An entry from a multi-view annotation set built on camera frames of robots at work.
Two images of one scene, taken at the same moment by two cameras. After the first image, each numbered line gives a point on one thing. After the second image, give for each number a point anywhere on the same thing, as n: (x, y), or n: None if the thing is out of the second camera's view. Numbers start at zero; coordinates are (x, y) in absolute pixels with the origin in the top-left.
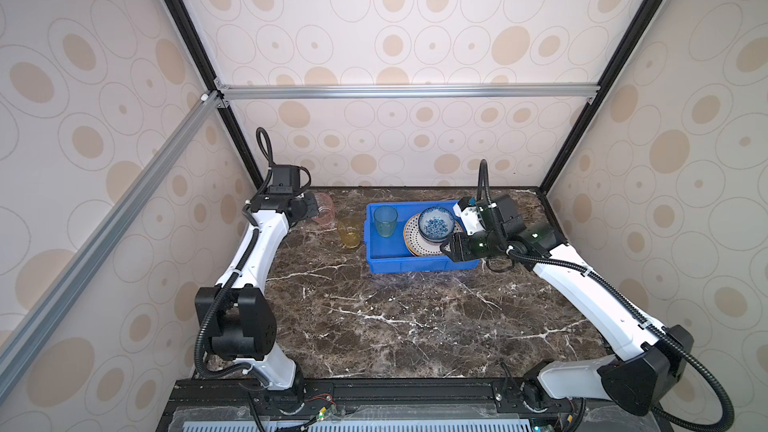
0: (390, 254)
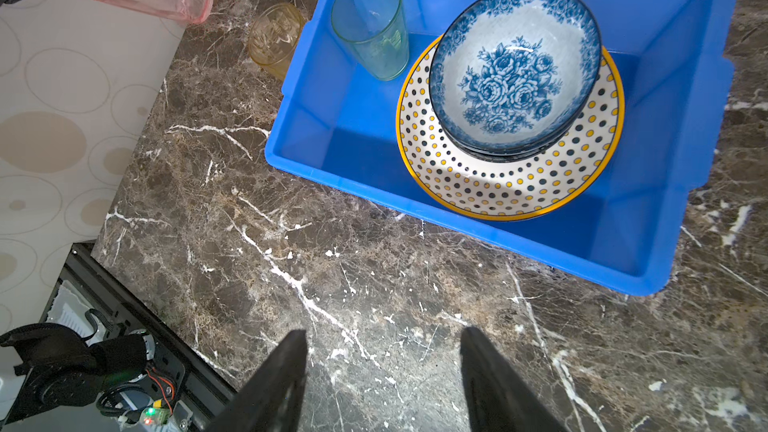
0: (672, 22)
